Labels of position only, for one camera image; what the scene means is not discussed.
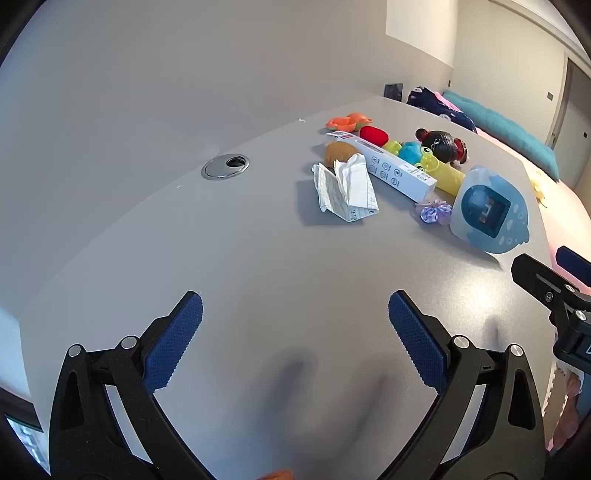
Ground grey door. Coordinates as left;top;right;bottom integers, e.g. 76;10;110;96
545;55;591;195

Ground black and red doll figure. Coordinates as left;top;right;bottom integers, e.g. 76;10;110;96
414;128;471;166

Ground pink bed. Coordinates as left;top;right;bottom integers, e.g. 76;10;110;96
475;127;591;271

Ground brown potato toy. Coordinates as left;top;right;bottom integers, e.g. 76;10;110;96
324;141;356;168

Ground blue white handheld game toy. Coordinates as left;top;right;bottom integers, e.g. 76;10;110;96
450;165;531;256

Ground orange plastic toy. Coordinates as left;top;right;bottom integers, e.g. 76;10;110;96
326;113;374;132

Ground silver desk cable grommet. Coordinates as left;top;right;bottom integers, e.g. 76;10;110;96
201;154;251;180

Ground teal pillow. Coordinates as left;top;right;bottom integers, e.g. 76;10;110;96
442;89;560;182

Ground purple scrunchie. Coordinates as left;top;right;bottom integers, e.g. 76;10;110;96
414;198;454;227

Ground yellow plush toy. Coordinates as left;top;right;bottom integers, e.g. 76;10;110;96
530;172;550;204

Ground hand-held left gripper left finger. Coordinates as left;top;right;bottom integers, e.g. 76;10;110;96
48;291;213;480

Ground yellow plastic toy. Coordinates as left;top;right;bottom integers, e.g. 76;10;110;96
431;161;466;195

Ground long white cardboard box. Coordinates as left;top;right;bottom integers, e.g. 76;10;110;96
323;131;437;202

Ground blue and yellow frog toy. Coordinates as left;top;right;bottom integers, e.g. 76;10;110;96
382;138;439;174

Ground red plush toy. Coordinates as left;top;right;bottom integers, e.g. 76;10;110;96
359;126;389;147

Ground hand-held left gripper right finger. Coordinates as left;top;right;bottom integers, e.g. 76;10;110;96
375;290;546;480

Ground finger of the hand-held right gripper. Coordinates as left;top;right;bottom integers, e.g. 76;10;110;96
555;246;591;278
510;253;583;319

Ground crumpled white paper leaflet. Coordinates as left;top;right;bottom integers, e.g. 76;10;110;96
311;153;380;223

